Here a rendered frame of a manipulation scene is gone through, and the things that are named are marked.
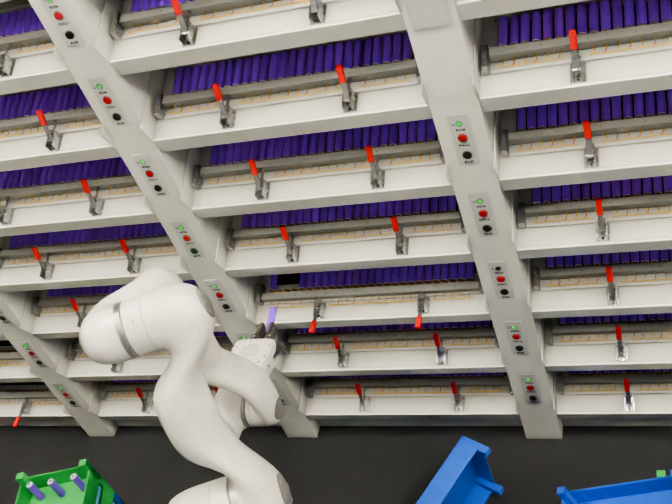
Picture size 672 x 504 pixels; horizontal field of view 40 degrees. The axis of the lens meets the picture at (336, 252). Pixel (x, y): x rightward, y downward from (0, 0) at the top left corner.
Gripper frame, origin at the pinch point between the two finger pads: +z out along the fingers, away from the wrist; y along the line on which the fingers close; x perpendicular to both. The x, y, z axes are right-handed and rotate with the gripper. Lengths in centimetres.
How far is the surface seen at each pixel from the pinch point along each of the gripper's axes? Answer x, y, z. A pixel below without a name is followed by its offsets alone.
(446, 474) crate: 44, -35, -4
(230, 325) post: 8.9, 18.1, 14.1
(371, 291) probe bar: 3.9, -20.7, 18.2
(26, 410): 46, 108, 21
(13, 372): 27, 101, 19
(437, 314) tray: 9.0, -36.7, 14.4
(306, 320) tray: 8.8, -3.1, 14.4
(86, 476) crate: 32, 57, -17
